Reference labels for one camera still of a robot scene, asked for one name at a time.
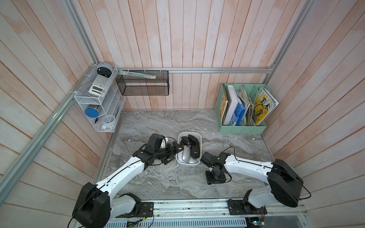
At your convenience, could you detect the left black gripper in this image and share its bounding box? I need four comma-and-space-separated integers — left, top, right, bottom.
153, 141, 184, 164

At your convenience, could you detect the silver mouse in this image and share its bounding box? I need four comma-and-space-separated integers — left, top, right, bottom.
189, 157, 199, 164
182, 145, 191, 163

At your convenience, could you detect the black mouse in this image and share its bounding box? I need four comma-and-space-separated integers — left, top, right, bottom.
180, 136, 193, 146
188, 135, 201, 159

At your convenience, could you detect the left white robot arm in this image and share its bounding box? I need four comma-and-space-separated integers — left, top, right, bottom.
72, 134, 183, 228

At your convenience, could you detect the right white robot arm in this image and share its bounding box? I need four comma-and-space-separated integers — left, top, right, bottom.
201, 152, 304, 209

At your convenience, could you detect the white storage box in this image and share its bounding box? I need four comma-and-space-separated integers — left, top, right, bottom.
175, 132, 202, 167

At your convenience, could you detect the white cup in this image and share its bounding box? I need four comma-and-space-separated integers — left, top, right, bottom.
101, 115, 116, 131

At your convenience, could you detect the white book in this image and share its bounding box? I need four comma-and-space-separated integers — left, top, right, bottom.
223, 85, 239, 125

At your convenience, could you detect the blue folder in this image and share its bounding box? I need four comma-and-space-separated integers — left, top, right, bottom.
231, 99, 246, 125

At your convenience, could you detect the green file organizer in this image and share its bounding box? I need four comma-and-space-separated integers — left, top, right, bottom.
214, 83, 270, 135

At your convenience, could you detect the blue lid jar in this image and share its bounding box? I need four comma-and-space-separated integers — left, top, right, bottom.
84, 104, 99, 118

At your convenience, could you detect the yellow magazine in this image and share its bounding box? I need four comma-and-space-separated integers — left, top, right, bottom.
252, 87, 279, 126

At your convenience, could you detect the white calculator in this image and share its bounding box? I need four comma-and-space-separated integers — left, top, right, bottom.
88, 75, 112, 97

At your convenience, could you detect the round grey speaker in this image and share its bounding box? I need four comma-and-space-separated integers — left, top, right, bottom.
97, 63, 113, 78

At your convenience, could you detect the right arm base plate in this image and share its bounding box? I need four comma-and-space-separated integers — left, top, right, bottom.
227, 199, 267, 215

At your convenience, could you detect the aluminium rail frame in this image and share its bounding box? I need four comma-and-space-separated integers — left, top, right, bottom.
104, 199, 314, 228

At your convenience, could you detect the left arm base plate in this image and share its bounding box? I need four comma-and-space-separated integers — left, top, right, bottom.
117, 202, 154, 218

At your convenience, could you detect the black wire basket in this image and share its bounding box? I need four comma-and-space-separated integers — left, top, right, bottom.
116, 70, 170, 96

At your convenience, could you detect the white wire shelf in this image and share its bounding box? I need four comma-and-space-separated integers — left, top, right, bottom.
74, 65, 125, 133

